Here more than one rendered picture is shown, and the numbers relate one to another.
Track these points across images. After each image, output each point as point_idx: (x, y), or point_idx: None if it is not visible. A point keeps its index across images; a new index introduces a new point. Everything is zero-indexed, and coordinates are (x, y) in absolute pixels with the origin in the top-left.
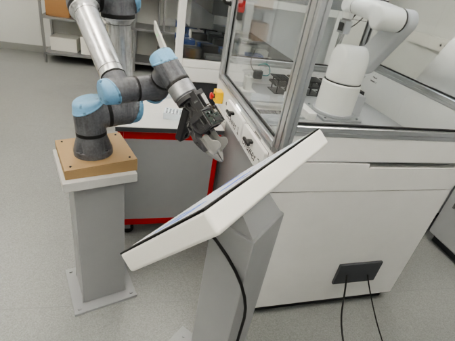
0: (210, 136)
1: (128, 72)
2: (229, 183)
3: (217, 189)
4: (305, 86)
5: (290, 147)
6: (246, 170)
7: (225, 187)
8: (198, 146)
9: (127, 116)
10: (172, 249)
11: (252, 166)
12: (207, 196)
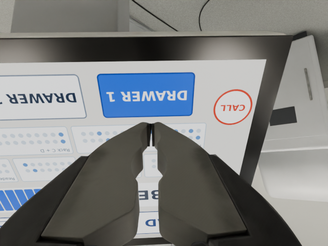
0: (176, 242)
1: None
2: (78, 144)
3: (72, 94)
4: None
5: (124, 244)
6: (252, 76)
7: (6, 199)
8: (34, 196)
9: None
10: None
11: (206, 130)
12: (14, 113)
